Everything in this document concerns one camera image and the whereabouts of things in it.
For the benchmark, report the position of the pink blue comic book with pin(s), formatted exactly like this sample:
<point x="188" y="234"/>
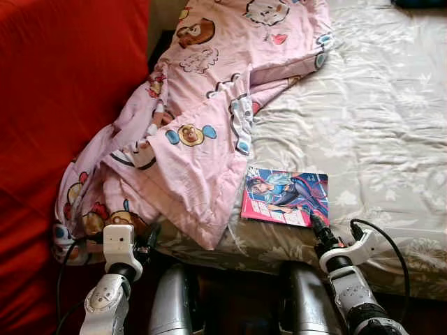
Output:
<point x="286" y="195"/>

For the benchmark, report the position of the red fabric covered mattress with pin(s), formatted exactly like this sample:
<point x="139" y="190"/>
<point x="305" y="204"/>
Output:
<point x="56" y="105"/>

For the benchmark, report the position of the pink cartoon print blanket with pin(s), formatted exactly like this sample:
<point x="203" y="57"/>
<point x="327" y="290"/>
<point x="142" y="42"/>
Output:
<point x="209" y="105"/>

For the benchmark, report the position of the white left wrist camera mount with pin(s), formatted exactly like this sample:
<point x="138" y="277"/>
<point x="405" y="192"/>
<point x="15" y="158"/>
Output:
<point x="120" y="244"/>

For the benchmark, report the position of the silver right robot leg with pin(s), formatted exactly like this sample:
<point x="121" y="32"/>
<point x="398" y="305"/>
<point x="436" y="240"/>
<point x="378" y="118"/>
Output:
<point x="304" y="300"/>

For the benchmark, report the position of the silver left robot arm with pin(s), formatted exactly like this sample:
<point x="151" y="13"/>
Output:
<point x="106" y="303"/>

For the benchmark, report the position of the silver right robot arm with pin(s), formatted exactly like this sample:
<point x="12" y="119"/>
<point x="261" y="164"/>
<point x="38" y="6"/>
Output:
<point x="360" y="296"/>

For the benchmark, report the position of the beige floral bed sheet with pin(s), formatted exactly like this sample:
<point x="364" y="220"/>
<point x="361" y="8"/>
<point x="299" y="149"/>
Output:
<point x="377" y="118"/>

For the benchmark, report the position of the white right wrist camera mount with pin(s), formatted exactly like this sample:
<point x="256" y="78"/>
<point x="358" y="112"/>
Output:
<point x="360" y="248"/>

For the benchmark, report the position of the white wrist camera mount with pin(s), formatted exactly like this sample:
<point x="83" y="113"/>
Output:
<point x="120" y="244"/>
<point x="360" y="248"/>

